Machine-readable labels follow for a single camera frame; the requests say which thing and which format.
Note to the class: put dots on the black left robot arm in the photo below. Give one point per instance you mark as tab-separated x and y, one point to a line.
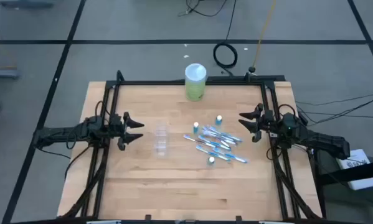
58	135

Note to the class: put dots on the black cart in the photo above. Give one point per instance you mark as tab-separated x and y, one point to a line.
345	175

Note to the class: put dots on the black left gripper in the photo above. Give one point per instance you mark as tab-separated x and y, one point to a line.
116	127

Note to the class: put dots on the blue mouthwash bottle white cap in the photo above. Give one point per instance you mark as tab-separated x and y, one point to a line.
211	161
219	120
195	128

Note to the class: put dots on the black table edge clamp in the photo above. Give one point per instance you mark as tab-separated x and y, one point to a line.
238	218
148	217

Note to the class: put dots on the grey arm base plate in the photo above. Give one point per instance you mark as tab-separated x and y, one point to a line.
272	134

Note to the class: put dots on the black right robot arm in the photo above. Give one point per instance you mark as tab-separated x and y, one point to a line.
326	141

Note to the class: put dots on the green disinfecting wipes canister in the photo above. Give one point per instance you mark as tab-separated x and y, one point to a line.
195	87

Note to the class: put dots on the grey metal bar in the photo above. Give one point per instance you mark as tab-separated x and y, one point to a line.
25	3
2	73

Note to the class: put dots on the black aluminium table frame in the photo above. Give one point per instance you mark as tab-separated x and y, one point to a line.
142	82

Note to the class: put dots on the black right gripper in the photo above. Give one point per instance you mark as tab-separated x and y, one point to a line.
270	124

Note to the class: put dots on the white booklet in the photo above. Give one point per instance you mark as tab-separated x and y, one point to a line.
354	157

